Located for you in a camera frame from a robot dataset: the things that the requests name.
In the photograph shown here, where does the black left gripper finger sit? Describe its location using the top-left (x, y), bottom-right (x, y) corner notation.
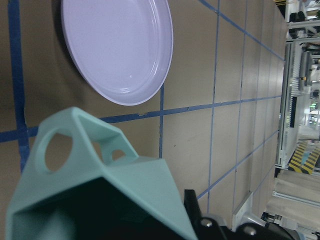
top-left (183, 189), bottom-right (233, 240)

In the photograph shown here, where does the lavender round plate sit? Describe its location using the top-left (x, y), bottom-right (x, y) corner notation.
top-left (61, 0), bottom-right (174, 106)

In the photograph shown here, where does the mint green faceted cup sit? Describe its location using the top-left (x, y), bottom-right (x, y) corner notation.
top-left (5, 107), bottom-right (197, 240)

